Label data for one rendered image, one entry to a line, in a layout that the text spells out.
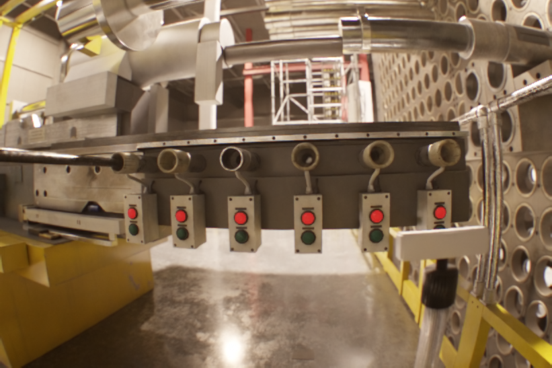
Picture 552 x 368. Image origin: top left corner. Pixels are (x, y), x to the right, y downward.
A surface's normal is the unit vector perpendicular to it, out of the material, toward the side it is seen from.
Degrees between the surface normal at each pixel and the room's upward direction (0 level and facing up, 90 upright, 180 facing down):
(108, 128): 90
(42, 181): 90
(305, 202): 90
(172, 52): 115
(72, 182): 90
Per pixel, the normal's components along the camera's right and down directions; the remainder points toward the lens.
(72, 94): -0.16, -0.04
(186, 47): -0.14, 0.39
